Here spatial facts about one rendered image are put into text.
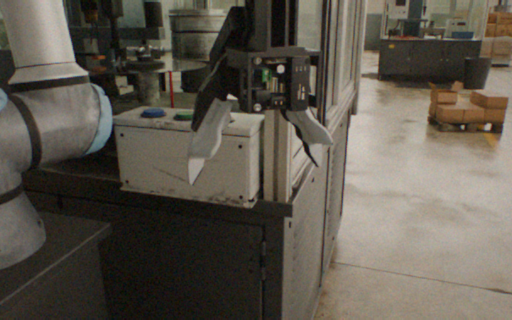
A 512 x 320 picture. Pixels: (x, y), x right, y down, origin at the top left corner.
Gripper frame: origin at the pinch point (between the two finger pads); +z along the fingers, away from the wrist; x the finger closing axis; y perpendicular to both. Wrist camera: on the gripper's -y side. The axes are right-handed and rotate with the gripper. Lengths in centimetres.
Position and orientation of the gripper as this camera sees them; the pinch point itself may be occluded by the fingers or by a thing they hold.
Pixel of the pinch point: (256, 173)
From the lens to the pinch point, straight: 45.9
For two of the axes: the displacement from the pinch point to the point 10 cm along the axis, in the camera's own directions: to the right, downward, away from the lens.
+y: 3.6, 3.1, -8.8
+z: 0.0, 9.4, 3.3
